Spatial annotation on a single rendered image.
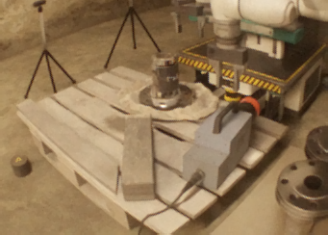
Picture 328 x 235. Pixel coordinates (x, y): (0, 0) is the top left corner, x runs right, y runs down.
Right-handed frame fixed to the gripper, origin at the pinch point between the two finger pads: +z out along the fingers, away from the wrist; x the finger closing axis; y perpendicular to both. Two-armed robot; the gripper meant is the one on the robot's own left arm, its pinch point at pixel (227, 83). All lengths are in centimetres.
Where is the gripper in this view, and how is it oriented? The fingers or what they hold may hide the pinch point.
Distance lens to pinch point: 112.8
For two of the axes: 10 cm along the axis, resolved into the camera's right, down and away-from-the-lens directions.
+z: 0.6, 8.9, 4.5
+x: 8.1, 2.2, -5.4
